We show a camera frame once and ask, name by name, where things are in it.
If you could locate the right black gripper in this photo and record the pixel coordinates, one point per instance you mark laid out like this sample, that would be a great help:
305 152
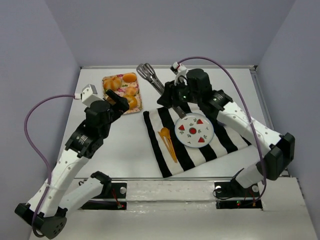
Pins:
165 92

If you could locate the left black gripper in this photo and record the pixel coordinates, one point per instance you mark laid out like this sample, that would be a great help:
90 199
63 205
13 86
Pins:
118 104

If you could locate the metal tongs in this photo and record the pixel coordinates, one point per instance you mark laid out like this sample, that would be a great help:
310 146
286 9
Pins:
147 72

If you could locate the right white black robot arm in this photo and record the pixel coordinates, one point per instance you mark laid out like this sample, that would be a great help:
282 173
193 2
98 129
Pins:
275 150

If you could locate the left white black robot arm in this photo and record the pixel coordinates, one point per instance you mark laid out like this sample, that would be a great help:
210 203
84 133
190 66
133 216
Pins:
47 211

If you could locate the round scored bread roll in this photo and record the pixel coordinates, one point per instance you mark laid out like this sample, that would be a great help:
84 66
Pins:
112 83

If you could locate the floral tray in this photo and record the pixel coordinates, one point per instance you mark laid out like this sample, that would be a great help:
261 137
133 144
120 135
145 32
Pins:
121 93

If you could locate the small glazed bun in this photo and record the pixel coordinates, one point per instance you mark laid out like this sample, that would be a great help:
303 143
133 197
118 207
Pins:
131 91

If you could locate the orange bun top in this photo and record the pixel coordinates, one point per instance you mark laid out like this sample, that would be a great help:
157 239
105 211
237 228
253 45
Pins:
129 77

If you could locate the orange plastic spoon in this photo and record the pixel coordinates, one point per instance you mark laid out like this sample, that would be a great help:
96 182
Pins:
166 134

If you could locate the watermelon pattern plate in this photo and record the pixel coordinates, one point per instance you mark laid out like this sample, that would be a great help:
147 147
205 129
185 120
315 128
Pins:
194 130

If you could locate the orange plastic fork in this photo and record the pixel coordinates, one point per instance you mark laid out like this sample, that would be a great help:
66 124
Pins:
168 146

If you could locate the golden ring donut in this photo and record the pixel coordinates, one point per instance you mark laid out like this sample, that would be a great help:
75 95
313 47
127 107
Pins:
132 101

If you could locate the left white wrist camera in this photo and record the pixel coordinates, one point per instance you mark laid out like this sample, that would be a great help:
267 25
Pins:
88 95

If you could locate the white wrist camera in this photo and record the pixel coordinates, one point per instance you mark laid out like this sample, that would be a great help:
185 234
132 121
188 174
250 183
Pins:
180 72
88 95

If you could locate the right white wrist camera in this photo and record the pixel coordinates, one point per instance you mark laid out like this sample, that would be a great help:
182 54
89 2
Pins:
180 72

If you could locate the metal rail bar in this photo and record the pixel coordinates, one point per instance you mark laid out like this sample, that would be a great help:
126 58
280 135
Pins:
205 178

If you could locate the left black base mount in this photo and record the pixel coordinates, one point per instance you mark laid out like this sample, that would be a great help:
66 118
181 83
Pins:
110 199

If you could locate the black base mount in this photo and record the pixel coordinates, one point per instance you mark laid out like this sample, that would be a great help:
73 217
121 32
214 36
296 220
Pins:
110 199
229 197

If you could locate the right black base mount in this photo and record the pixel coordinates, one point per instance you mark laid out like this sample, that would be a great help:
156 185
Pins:
229 197

